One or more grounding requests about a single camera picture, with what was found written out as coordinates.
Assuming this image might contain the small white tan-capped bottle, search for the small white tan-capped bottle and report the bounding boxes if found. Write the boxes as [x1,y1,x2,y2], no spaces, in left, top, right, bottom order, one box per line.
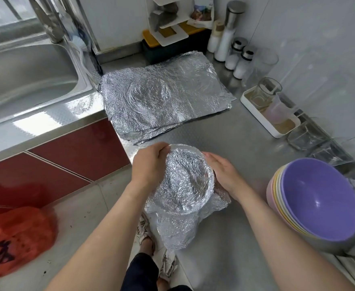
[207,20,226,53]

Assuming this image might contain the red plastic bag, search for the red plastic bag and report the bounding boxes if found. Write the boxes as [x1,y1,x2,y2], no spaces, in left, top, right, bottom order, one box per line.
[0,206,58,281]

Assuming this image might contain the person's right forearm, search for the person's right forearm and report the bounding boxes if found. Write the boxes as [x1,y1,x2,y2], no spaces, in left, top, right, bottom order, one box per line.
[232,185,355,291]

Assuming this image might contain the white corner shelf rack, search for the white corner shelf rack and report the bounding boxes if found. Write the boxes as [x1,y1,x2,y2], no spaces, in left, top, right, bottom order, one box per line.
[148,0,216,47]

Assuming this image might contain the person's left forearm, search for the person's left forearm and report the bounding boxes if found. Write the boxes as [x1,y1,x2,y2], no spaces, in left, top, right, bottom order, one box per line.
[44,181,157,291]

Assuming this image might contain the stack of aluminium foil sheets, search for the stack of aluminium foil sheets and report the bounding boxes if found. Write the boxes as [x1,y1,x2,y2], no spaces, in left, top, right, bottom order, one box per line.
[99,51,236,146]

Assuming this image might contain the person's right white shoe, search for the person's right white shoe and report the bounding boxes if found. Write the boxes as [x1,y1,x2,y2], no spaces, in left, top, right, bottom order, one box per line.
[158,248,180,281]

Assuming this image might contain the metal window railing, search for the metal window railing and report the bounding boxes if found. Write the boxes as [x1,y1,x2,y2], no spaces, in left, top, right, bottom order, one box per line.
[0,0,33,28]

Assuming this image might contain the white shaker with black lid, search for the white shaker with black lid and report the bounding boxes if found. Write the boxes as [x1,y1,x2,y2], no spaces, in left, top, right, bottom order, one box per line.
[225,37,247,71]
[233,47,255,80]

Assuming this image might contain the person's left hand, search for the person's left hand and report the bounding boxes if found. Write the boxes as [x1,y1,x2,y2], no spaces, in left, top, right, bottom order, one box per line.
[131,142,172,194]

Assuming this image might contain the red kitchen cabinet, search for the red kitchen cabinet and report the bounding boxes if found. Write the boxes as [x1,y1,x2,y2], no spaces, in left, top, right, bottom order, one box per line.
[0,118,131,219]

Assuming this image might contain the foil-covered bowl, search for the foil-covered bowl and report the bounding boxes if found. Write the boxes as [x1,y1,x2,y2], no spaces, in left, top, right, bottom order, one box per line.
[142,143,232,251]

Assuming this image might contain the pink bowl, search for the pink bowl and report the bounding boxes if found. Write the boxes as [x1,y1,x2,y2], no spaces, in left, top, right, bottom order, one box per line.
[266,163,315,240]

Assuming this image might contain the steel faucet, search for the steel faucet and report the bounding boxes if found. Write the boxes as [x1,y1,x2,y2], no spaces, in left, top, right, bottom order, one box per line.
[26,0,66,44]

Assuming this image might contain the person's dark trousers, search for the person's dark trousers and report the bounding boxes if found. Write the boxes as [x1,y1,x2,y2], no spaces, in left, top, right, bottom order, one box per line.
[120,251,193,291]

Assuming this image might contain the colourful snack packet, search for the colourful snack packet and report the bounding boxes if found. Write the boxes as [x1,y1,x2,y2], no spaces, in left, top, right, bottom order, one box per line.
[190,0,215,23]

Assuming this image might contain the stainless steel sink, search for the stainless steel sink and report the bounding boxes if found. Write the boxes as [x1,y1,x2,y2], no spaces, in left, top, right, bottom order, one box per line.
[0,36,106,167]

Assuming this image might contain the person's white shoe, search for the person's white shoe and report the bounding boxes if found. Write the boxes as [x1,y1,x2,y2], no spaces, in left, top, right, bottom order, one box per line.
[158,248,180,281]
[136,215,157,255]

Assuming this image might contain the purple bowl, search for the purple bowl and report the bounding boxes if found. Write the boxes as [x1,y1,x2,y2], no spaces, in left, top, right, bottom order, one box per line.
[281,157,355,242]

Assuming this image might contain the white dish brush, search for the white dish brush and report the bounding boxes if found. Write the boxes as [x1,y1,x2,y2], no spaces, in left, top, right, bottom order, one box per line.
[74,33,96,55]

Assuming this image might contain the person's right hand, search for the person's right hand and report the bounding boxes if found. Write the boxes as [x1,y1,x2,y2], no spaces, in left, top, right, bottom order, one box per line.
[202,151,248,200]

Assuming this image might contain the pink translucent cup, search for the pink translucent cup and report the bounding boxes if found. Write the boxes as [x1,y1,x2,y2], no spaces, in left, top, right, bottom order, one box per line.
[265,97,294,125]

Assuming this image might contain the person's left white shoe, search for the person's left white shoe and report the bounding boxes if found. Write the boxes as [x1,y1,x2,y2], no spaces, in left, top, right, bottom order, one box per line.
[136,215,157,255]

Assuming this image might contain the white rectangular tray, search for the white rectangular tray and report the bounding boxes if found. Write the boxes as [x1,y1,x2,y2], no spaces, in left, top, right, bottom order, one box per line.
[241,86,301,139]

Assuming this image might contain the tall white steel-capped bottle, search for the tall white steel-capped bottle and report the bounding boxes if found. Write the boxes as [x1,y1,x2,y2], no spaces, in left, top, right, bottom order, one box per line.
[214,0,247,62]

